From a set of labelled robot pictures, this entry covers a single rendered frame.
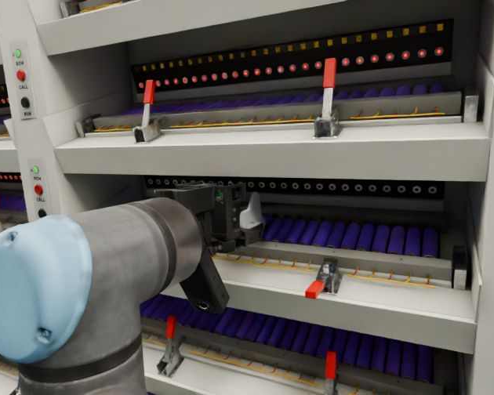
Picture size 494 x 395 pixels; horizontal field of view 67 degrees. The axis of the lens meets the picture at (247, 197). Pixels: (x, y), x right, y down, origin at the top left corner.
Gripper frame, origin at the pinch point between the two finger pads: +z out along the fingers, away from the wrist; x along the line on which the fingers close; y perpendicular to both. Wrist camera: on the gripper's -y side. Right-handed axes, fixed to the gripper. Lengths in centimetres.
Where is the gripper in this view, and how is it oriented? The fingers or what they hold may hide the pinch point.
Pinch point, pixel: (251, 223)
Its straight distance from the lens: 57.6
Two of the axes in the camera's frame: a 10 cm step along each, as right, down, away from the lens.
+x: -9.0, -0.4, 4.4
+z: 4.4, -1.2, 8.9
